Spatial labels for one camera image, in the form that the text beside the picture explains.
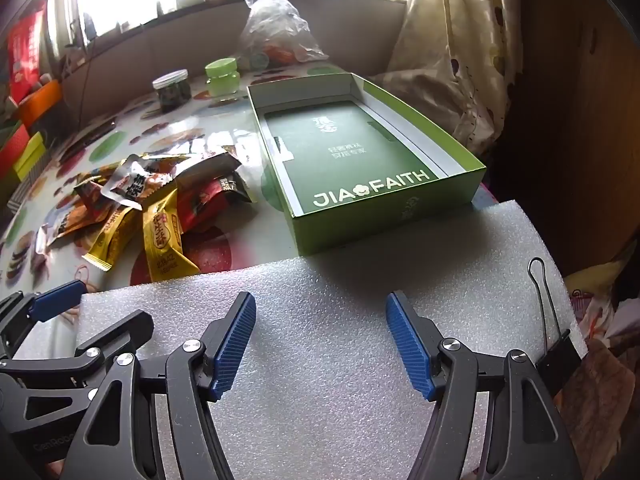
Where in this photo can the red box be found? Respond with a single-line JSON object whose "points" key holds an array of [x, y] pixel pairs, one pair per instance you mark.
{"points": [[25, 55]]}

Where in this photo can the clear plastic bag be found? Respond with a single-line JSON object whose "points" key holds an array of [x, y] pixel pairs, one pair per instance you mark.
{"points": [[277, 30]]}

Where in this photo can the dark smartphone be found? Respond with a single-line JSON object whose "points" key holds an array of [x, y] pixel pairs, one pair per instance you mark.
{"points": [[90, 140]]}

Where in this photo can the cream dotted curtain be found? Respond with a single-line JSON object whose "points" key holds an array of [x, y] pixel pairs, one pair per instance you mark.
{"points": [[450, 60]]}

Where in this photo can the green lidded glass jar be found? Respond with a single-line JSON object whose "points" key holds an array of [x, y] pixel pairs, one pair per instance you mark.
{"points": [[222, 77]]}

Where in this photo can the colourful bedding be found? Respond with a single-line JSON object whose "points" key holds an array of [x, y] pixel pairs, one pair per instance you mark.
{"points": [[605, 320]]}

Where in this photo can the orange box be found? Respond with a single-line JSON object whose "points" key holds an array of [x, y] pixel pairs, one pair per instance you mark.
{"points": [[42, 102]]}

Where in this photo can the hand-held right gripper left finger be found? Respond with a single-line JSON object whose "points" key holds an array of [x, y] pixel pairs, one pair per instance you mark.
{"points": [[232, 345]]}

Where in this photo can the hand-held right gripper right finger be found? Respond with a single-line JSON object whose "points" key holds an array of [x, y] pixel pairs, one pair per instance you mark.
{"points": [[407, 345]]}

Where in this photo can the green cardboard box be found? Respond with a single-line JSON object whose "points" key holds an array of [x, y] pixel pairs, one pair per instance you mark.
{"points": [[350, 160]]}

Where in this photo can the white lidded dark jar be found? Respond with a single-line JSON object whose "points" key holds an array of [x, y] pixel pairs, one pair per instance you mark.
{"points": [[172, 92]]}

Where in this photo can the brown patterned snack packet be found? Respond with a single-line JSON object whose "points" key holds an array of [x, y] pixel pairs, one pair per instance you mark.
{"points": [[210, 160]]}

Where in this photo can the black binder clip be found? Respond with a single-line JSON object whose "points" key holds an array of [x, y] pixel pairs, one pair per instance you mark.
{"points": [[557, 360]]}

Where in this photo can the yellow-green box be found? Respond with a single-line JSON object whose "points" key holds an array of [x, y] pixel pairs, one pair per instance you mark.
{"points": [[27, 157]]}

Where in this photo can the brown wooden cabinet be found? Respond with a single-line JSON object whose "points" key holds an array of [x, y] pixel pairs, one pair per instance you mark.
{"points": [[575, 110]]}

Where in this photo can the white foam sheet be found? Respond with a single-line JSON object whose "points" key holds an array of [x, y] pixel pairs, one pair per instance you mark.
{"points": [[325, 310]]}

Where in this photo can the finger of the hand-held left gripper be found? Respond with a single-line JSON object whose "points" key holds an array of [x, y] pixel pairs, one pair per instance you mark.
{"points": [[55, 300], [125, 330]]}

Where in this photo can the black and red snack packet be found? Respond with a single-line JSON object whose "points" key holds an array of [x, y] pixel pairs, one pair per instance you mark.
{"points": [[210, 202]]}

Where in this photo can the yellow snack packet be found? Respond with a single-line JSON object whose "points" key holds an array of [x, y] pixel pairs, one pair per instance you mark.
{"points": [[112, 240], [165, 240]]}

